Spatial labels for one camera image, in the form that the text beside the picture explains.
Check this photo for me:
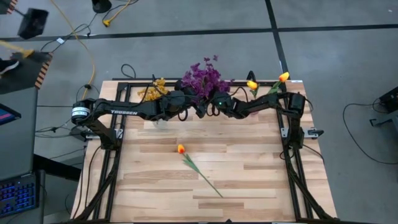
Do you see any black round stand base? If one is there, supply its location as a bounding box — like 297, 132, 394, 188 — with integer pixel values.
91, 0, 113, 14

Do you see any grey side desk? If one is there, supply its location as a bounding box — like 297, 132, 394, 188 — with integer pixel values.
0, 86, 39, 181

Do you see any black square container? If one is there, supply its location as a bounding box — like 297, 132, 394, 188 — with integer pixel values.
17, 8, 50, 40

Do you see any small lit screen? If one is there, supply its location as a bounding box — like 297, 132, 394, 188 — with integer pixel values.
0, 103, 22, 127

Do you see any large hazard-striped black mat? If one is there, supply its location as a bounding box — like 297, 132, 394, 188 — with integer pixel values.
0, 52, 55, 96

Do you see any small hazard-striped black mat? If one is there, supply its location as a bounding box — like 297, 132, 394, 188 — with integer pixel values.
0, 0, 19, 16

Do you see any yellow artificial tulip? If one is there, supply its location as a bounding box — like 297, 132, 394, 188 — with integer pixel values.
246, 80, 261, 99

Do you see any person's shoe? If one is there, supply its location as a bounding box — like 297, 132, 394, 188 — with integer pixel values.
0, 58, 20, 75

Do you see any black floor cable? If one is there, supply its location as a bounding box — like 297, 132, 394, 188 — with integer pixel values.
40, 12, 99, 54
341, 102, 398, 166

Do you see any orange artificial tulip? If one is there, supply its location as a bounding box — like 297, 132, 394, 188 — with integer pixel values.
267, 71, 290, 96
177, 143, 224, 198

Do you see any backlit keyboard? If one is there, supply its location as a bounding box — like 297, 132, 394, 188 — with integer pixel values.
0, 173, 40, 218

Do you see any long yellow floor cable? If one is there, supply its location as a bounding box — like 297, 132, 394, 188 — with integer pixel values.
49, 0, 96, 111

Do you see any black cable loop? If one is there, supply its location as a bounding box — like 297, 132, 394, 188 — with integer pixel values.
120, 63, 137, 80

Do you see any yellow cable with plug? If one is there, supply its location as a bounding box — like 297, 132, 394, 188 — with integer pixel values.
102, 0, 131, 28

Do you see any black floor equipment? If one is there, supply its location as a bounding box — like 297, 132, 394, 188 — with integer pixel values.
369, 86, 398, 128

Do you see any black aluminium table frame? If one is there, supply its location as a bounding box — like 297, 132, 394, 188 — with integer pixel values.
72, 79, 340, 224

